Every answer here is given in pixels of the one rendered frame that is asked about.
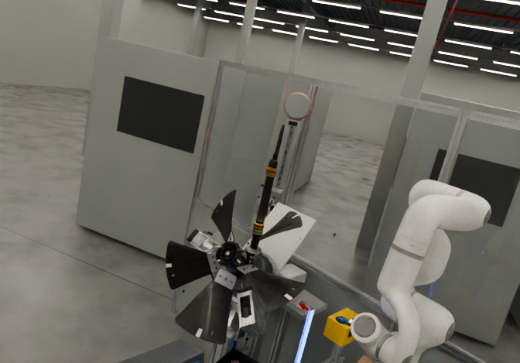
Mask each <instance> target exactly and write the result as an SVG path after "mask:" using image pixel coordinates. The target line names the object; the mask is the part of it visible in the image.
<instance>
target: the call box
mask: <svg viewBox="0 0 520 363"><path fill-rule="evenodd" d="M357 315H358V314H357V313H355V312H354V311H353V310H350V309H349V308H345V309H343V310H341V311H339V312H337V313H335V314H333V315H331V316H329V317H328V318H327V323H326V326H325V329H324V332H323V335H324V336H326V337H328V338H329V339H331V340H332V341H333V342H334V343H336V344H337V345H339V346H340V347H343V346H345V345H346V344H349V343H350V342H352V341H353V340H355V339H354V338H353V336H352V335H351V337H348V334H349V331H350V330H351V326H347V325H346V323H341V322H340V321H338V320H337V317H339V316H343V317H345V318H346V319H347V322H349V320H352V319H353V318H355V317H356V316H357ZM349 323H350V324H351V322H349Z"/></svg>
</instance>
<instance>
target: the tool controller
mask: <svg viewBox="0 0 520 363"><path fill-rule="evenodd" d="M118 363H204V352H203V351H201V350H200V349H198V348H195V347H194V346H192V345H191V344H188V343H187V342H185V341H182V340H177V341H174V342H171V343H169V344H165V345H163V346H161V347H158V348H155V349H152V350H151V351H147V352H145V353H142V354H139V355H136V356H134V357H132V358H128V359H126V360H124V361H120V362H118Z"/></svg>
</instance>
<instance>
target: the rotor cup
mask: <svg viewBox="0 0 520 363"><path fill-rule="evenodd" d="M226 251H229V252H230V254H229V255H226V254H225V253H226ZM215 257H216V260H217V263H218V264H219V265H220V266H221V267H222V268H223V269H224V270H225V271H227V272H229V273H231V274H233V275H234V276H237V279H236V280H241V279H244V278H245V277H246V276H245V275H244V274H243V273H242V272H240V271H238V270H237V269H236V268H237V267H239V266H242V265H247V264H249V260H250V255H249V252H245V250H243V249H242V248H241V246H240V245H239V244H238V243H237V242H235V241H226V242H225V243H223V244H222V245H220V247H219V248H218V249H217V251H216V255H215ZM237 260H239V261H240V262H241V263H239V262H238V261H237Z"/></svg>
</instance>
